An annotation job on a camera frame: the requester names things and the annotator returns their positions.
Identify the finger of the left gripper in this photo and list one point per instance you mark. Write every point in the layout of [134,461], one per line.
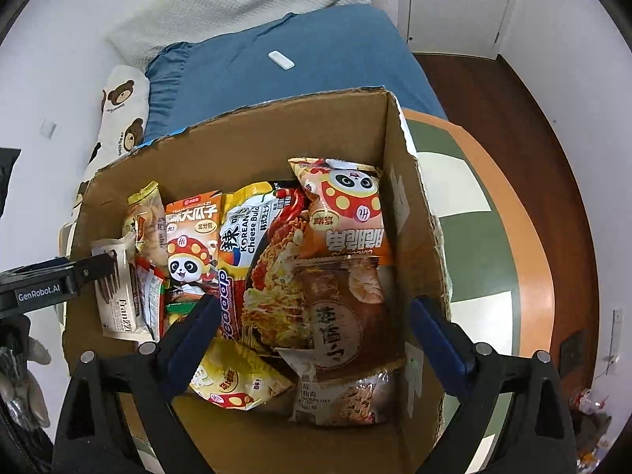
[95,268]

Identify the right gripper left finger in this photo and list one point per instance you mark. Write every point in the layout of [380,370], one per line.
[187,350]

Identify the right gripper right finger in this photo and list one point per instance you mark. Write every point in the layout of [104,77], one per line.
[537,436]

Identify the white chocolate biscuit packet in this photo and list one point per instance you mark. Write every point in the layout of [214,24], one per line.
[118,294]

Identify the yellow panda snack packet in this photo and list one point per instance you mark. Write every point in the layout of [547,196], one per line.
[236,378]

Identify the brown shrimp snack packet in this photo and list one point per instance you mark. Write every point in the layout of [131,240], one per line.
[353,329]

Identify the white brown snack packet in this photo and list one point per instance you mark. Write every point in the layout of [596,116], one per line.
[338,403]

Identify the peanut snack packet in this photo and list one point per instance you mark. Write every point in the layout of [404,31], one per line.
[146,219]

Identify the colourful candy packet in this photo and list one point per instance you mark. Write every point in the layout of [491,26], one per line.
[157,298]

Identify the panda sunflower seed packet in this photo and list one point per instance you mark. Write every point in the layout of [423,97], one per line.
[192,227]

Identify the round wooden table edge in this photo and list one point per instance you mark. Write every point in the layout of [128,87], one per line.
[422,410]

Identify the yellow cheese noodle packet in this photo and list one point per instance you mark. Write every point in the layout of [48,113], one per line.
[261,236]

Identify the bear print pillow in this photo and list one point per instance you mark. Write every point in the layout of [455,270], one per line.
[125,111]

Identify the green white checkered tablecloth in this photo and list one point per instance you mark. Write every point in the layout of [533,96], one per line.
[484,298]

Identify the orange panda chip bag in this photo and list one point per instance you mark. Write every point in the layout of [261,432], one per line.
[344,216]

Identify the white remote control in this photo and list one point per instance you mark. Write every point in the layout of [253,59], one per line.
[281,60]

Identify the white pillow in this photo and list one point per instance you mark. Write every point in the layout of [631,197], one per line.
[159,23]

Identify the cardboard box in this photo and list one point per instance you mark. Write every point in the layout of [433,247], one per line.
[227,153]

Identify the blue bed sheet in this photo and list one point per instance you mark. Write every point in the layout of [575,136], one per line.
[332,49]

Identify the white door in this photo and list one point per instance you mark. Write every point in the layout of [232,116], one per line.
[471,28]

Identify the wall socket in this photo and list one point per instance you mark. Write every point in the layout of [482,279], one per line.
[47,128]

